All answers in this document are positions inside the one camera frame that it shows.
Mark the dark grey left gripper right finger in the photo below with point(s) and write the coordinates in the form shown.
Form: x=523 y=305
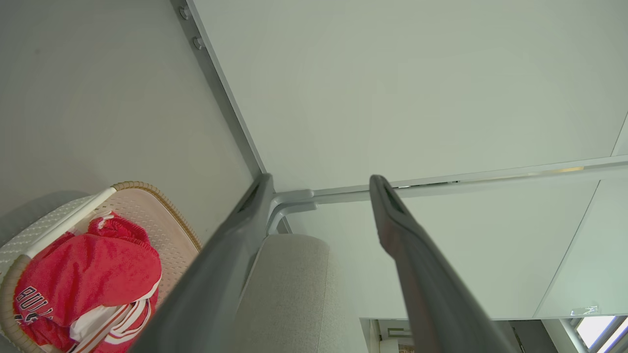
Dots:
x=431 y=294

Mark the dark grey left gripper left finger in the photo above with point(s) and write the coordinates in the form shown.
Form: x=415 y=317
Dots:
x=206 y=294

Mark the red Bulls 23 jersey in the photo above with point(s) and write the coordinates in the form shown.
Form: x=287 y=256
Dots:
x=78 y=269

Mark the white perforated laundry basket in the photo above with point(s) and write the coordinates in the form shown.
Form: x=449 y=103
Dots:
x=164 y=220

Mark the grey partition upright post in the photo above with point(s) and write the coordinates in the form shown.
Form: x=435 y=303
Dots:
x=441 y=180

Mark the window with grey frame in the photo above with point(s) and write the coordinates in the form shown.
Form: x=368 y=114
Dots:
x=596 y=331

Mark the grey partition bottom rail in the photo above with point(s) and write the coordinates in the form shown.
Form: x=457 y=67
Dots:
x=216 y=93

